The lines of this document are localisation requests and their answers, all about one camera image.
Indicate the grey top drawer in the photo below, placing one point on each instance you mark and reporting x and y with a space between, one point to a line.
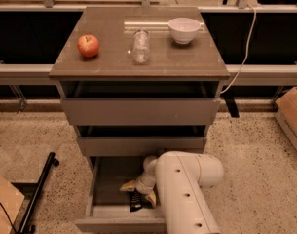
137 111

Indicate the clear plastic bottle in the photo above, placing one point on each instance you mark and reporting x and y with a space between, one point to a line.
141 46

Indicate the black bracket under rail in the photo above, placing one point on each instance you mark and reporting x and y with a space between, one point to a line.
228 96

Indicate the grey middle drawer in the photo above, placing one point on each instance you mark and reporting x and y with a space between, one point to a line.
138 140

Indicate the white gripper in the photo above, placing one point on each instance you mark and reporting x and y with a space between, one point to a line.
142 186

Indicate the grey drawer cabinet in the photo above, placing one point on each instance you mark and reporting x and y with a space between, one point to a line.
129 89

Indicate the red apple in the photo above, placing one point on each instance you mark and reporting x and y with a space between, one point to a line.
88 46

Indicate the black metal pole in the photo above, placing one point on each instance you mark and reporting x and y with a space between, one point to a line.
25 227

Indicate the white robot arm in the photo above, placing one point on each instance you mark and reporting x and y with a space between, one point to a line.
176 178

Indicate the grey drawer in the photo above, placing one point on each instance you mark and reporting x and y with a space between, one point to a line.
108 207
137 111
138 140

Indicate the cardboard box right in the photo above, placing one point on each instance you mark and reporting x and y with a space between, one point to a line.
287 114

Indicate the cardboard box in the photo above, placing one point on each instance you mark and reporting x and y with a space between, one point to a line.
287 114
10 202

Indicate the grey bottom drawer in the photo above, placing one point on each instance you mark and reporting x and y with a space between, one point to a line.
108 207

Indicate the cardboard box left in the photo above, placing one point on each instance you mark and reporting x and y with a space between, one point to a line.
10 202

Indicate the white bowl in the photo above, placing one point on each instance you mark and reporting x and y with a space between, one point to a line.
183 30

